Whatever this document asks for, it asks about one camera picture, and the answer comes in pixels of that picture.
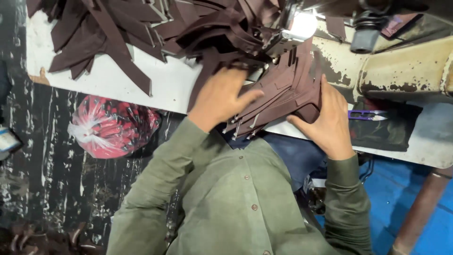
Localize person's left hand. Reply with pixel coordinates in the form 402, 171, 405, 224
188, 67, 265, 133

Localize stack of cut brown fabric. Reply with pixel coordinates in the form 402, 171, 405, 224
187, 37, 323, 141

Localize brown scraps on floor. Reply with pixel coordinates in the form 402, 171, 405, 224
0, 222, 107, 255

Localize clear bag of red items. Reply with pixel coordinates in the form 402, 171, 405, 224
67, 94, 162, 160

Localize person's right hand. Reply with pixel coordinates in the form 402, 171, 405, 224
286, 74, 356, 161

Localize grey machine knob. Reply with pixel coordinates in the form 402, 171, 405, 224
350, 28, 381, 54

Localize black cable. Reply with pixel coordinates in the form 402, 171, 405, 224
358, 153, 376, 183

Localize worn cream sewing machine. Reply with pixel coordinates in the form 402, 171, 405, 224
265, 0, 453, 107

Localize blue and white object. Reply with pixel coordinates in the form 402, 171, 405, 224
0, 126, 22, 161

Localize bright sewing machine lamp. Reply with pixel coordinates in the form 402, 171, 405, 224
281, 10, 319, 42

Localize green button shirt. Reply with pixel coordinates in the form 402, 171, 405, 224
106, 117, 373, 255

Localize blue trousers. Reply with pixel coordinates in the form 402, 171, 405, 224
226, 132, 328, 192

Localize heap of brown fabric strips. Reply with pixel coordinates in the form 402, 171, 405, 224
26, 0, 284, 97

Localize brown metal table leg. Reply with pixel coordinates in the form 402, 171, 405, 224
389, 166, 453, 255

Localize dark printed cloth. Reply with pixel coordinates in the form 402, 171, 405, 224
348, 100, 424, 153

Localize purple thread snips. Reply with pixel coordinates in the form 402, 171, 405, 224
348, 109, 389, 122

